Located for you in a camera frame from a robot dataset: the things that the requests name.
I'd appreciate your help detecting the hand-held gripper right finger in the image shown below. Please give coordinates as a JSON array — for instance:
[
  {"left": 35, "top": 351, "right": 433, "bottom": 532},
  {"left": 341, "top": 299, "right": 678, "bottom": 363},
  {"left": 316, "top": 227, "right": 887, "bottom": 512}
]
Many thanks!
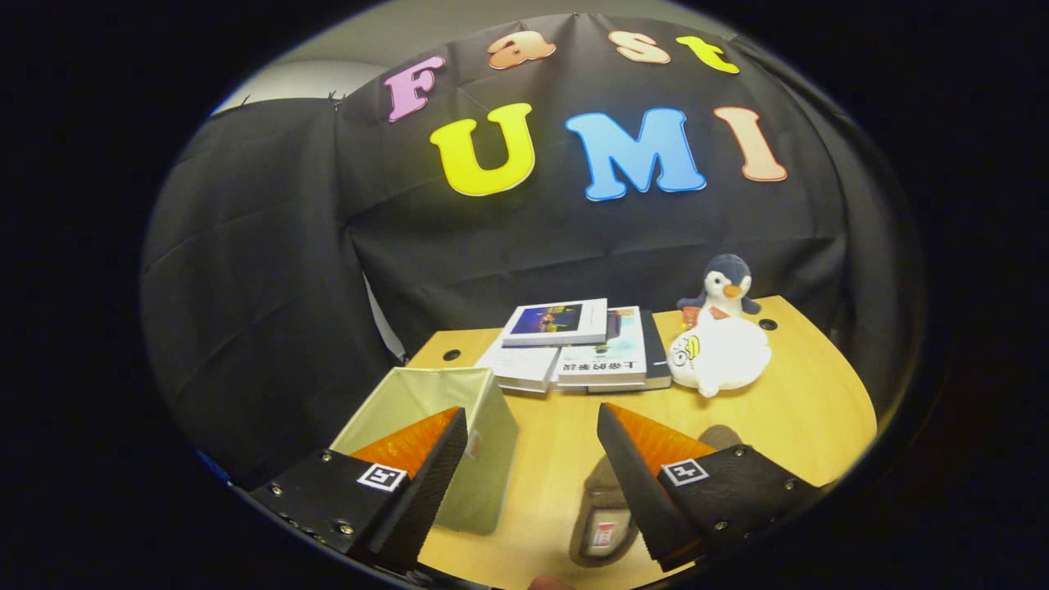
[{"left": 597, "top": 402, "right": 822, "bottom": 573}]

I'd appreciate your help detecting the penguin plush toy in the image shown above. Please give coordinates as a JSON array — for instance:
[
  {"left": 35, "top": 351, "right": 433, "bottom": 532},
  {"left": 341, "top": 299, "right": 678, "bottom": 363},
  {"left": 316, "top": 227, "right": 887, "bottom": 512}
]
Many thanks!
[{"left": 677, "top": 253, "right": 762, "bottom": 320}]

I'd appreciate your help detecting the white round plush toy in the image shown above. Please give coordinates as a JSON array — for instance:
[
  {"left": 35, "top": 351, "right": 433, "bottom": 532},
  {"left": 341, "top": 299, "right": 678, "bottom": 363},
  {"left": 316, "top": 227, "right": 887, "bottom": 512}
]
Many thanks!
[{"left": 667, "top": 315, "right": 772, "bottom": 398}]

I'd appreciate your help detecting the black backdrop cloth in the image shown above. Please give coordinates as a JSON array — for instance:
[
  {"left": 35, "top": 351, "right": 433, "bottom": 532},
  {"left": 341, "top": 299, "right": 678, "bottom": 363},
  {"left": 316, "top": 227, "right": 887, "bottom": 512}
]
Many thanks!
[{"left": 141, "top": 12, "right": 927, "bottom": 484}]

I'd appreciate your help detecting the book with pale teal cover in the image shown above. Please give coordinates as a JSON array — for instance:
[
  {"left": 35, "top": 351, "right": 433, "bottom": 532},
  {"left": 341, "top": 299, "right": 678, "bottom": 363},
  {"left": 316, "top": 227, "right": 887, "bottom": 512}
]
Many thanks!
[{"left": 557, "top": 306, "right": 648, "bottom": 388}]

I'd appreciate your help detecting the green fabric storage box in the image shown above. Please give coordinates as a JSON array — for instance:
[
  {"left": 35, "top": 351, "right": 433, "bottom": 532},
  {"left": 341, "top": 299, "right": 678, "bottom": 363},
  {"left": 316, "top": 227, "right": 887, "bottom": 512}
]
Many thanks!
[{"left": 329, "top": 366, "right": 520, "bottom": 537}]

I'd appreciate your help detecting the plain white book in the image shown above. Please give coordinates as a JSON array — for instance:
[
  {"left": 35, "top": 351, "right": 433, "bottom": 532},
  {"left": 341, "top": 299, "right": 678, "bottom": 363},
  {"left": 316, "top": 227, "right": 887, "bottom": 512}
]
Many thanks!
[{"left": 475, "top": 339, "right": 563, "bottom": 395}]

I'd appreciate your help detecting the book with blue picture cover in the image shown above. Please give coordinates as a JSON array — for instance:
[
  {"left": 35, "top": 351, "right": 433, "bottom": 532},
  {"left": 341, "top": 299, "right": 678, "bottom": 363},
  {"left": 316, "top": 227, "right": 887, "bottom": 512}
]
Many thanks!
[{"left": 502, "top": 298, "right": 609, "bottom": 348}]

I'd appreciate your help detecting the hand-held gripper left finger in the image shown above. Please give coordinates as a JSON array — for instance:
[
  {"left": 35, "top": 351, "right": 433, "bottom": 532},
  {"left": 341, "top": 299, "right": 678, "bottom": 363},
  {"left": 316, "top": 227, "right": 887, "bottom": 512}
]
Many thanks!
[{"left": 246, "top": 406, "right": 470, "bottom": 574}]

